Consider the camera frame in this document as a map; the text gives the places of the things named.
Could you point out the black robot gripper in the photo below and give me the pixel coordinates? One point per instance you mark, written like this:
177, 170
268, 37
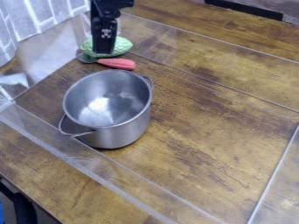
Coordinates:
104, 11

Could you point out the stainless steel pot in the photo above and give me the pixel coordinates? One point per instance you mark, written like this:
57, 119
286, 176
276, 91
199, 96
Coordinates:
108, 106

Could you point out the green bumpy toy vegetable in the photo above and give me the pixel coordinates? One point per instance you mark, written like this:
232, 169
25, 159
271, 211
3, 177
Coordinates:
121, 47

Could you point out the grey white patterned curtain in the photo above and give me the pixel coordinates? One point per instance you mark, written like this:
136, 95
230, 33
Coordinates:
25, 18

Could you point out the black bar at back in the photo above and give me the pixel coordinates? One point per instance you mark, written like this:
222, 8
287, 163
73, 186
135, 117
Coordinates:
246, 9

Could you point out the pink handled spoon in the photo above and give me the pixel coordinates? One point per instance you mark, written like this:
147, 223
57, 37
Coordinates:
116, 63

